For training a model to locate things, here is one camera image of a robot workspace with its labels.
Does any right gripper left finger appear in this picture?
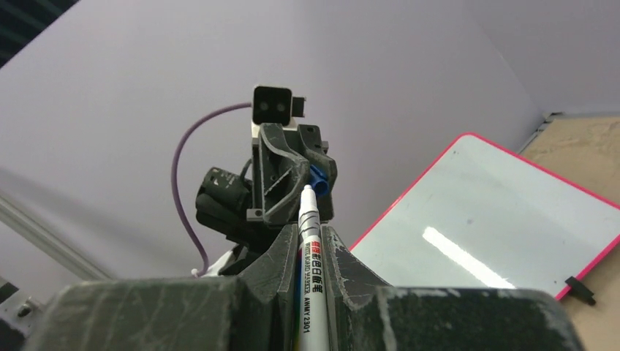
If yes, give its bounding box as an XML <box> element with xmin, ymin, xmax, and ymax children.
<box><xmin>25</xmin><ymin>225</ymin><xmax>298</xmax><ymax>350</ymax></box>

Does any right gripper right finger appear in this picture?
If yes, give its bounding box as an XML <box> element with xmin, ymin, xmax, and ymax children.
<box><xmin>322</xmin><ymin>226</ymin><xmax>584</xmax><ymax>350</ymax></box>

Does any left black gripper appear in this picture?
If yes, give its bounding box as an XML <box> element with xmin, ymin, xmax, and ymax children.
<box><xmin>246</xmin><ymin>123</ymin><xmax>337</xmax><ymax>227</ymax></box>

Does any blue marker cap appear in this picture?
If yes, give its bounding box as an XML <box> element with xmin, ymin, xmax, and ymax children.
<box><xmin>309</xmin><ymin>165</ymin><xmax>330</xmax><ymax>197</ymax></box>

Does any white whiteboard marker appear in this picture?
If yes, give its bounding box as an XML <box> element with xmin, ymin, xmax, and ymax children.
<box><xmin>294</xmin><ymin>185</ymin><xmax>330</xmax><ymax>350</ymax></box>

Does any red framed whiteboard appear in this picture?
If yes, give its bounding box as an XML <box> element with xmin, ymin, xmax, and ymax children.
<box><xmin>351</xmin><ymin>133</ymin><xmax>619</xmax><ymax>299</ymax></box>

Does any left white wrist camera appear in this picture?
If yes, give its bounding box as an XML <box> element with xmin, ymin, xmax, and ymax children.
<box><xmin>252</xmin><ymin>86</ymin><xmax>306</xmax><ymax>127</ymax></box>

